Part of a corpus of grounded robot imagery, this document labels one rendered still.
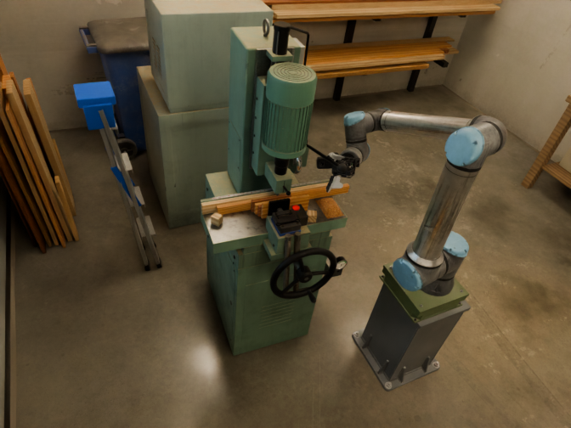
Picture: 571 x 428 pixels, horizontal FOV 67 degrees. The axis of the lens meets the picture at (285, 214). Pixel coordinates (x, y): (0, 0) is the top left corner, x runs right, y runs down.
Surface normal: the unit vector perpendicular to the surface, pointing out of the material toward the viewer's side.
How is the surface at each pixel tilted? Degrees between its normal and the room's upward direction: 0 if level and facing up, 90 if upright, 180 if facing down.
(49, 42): 90
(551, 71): 90
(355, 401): 0
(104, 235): 0
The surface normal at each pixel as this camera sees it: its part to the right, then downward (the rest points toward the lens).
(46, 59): 0.40, 0.65
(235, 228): 0.11, -0.74
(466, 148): -0.81, 0.21
